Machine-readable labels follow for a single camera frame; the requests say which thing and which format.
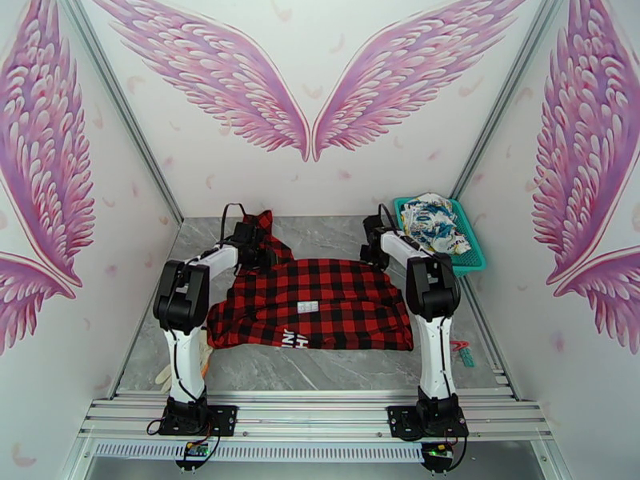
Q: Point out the red black plaid shirt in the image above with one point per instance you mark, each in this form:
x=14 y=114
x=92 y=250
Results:
x=320 y=293

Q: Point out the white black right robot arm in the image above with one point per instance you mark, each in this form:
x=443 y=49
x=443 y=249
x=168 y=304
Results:
x=435 y=353

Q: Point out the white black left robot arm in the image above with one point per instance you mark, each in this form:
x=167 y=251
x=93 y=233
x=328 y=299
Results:
x=182 y=353

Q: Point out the teal plastic basket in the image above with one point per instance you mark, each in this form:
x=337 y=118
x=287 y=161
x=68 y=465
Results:
x=467 y=261

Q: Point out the cream work glove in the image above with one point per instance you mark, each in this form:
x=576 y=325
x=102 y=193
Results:
x=205 y=353

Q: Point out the small red teal clip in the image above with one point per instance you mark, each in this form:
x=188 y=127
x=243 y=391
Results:
x=465 y=353

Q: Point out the left controller circuit board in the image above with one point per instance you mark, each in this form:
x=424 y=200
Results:
x=192 y=451

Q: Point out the controller circuit board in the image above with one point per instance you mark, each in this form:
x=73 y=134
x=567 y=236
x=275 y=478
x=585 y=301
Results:
x=439 y=453
x=192 y=451

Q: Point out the right controller circuit board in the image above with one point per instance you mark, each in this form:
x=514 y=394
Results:
x=439 y=453

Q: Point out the aluminium table side rail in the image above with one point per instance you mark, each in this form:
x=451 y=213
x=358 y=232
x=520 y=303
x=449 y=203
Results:
x=492 y=343

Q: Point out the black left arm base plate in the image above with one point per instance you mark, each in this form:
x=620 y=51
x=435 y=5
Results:
x=225 y=418

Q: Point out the aluminium rail frame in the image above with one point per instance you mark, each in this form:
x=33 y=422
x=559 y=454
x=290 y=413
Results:
x=310 y=413

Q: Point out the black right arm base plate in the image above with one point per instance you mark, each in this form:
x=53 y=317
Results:
x=400 y=418

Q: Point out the aluminium corner post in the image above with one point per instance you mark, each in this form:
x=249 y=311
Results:
x=125 y=118
x=505 y=98

